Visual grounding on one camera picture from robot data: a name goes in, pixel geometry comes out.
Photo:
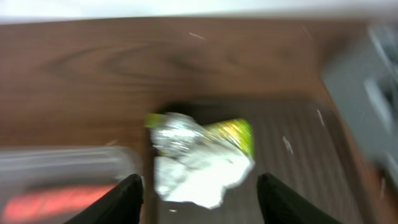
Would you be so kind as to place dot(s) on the dark brown serving tray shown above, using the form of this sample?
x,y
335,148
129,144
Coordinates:
x,y
299,141

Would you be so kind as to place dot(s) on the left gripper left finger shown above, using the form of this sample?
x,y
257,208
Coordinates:
x,y
121,205

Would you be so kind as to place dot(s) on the crumpled white napkin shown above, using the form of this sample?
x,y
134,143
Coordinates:
x,y
202,177

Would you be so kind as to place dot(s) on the orange carrot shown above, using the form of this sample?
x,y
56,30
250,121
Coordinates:
x,y
42,204

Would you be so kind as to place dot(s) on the clear plastic bin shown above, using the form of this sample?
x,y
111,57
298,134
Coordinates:
x,y
28,169

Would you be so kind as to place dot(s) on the grey dishwasher rack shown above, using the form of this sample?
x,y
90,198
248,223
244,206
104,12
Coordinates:
x,y
362,81

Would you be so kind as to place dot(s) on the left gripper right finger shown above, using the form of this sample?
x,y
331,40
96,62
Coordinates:
x,y
279,204

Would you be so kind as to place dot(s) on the green foil snack wrapper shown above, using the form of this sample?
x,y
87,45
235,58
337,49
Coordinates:
x,y
174,134

